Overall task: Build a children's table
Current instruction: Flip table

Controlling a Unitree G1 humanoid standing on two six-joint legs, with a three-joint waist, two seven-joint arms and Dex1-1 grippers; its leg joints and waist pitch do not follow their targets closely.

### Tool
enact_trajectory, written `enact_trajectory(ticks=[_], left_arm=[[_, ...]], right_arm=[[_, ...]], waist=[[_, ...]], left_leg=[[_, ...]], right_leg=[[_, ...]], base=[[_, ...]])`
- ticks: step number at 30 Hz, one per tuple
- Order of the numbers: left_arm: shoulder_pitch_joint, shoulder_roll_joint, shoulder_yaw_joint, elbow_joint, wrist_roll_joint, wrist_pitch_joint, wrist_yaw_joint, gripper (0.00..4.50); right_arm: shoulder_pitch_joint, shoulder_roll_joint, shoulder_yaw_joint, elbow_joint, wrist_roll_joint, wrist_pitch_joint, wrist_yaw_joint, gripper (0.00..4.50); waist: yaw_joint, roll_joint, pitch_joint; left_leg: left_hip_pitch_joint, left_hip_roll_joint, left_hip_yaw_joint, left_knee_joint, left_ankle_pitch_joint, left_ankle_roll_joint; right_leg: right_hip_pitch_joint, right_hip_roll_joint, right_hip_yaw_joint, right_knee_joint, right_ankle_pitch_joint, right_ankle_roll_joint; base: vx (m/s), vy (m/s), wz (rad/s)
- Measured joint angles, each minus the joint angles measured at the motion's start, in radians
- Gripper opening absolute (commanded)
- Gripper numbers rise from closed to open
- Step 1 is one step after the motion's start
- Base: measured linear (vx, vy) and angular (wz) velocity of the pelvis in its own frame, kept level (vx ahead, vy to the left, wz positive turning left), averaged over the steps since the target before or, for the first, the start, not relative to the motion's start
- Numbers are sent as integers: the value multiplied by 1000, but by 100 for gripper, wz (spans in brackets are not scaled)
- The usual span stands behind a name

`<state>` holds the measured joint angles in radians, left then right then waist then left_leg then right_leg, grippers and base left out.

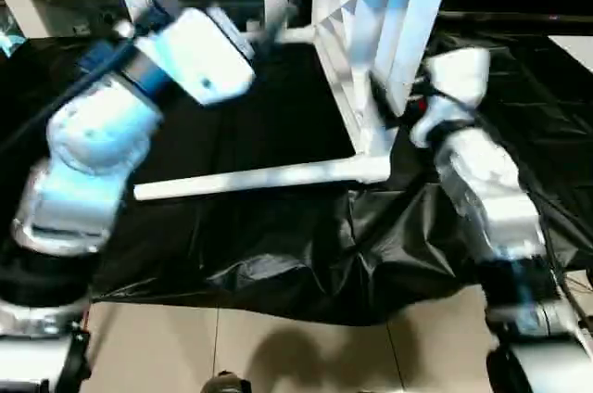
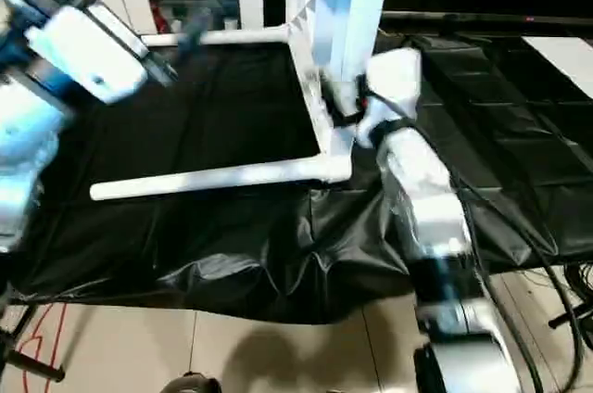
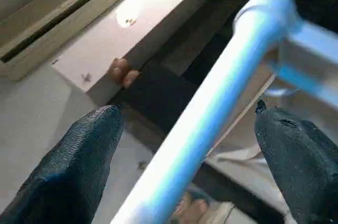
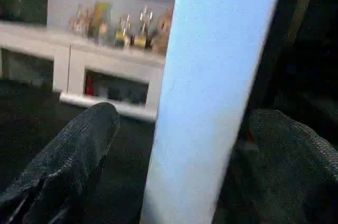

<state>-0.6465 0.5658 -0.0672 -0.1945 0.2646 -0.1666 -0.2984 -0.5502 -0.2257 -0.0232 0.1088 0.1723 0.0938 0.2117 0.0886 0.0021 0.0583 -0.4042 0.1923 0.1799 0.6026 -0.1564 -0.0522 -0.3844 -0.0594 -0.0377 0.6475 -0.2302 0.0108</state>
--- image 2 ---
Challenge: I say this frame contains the white plastic table top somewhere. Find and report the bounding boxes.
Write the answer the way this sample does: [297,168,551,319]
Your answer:
[263,0,400,186]

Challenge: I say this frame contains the black plastic mat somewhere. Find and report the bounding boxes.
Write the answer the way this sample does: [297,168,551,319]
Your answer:
[8,17,593,327]

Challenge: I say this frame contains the long grey metal bar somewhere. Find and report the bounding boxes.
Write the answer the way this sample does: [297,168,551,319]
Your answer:
[379,11,593,29]

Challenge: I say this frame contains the white flat board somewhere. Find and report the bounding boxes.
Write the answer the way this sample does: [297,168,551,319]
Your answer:
[521,34,593,101]

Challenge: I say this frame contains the black rod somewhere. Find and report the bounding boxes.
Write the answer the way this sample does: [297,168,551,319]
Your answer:
[0,344,66,384]

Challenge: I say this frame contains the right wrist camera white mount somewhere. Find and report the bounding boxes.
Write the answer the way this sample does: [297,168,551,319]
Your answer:
[356,46,425,149]

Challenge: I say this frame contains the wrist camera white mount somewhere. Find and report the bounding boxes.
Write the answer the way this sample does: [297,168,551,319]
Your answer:
[22,3,150,106]
[356,46,425,149]

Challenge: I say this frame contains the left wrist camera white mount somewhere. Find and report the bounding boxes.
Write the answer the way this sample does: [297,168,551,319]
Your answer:
[22,3,150,106]

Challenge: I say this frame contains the black coiled cable bundle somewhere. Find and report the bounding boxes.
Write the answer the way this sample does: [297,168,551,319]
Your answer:
[563,260,593,307]

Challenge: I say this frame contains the black metal stand frame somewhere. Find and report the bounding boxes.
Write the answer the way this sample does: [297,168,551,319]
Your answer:
[548,303,593,328]

